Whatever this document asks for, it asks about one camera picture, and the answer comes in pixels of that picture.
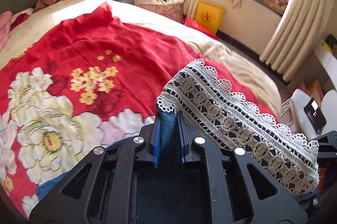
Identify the floral laundry basket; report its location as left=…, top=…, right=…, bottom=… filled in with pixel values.
left=134, top=0, right=185, bottom=23

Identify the yellow paper bag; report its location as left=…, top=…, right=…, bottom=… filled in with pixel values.
left=194, top=1, right=224, bottom=34

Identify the cream curtain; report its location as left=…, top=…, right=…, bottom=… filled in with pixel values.
left=259, top=0, right=334, bottom=81

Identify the beige bed sheet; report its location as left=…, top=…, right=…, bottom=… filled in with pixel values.
left=1, top=0, right=281, bottom=119

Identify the black tablet device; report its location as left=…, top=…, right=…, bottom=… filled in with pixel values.
left=304, top=97, right=327, bottom=135

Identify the red floral blanket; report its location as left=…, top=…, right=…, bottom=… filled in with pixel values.
left=1, top=0, right=281, bottom=217

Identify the pink quilt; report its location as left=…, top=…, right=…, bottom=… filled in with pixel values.
left=0, top=11, right=12, bottom=51

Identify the blue denim pants lace hem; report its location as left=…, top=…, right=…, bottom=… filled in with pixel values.
left=24, top=59, right=319, bottom=196

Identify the white chair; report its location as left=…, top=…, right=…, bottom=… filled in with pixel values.
left=283, top=89, right=336, bottom=140

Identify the red paper bag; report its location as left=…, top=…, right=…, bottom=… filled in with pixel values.
left=183, top=16, right=218, bottom=40

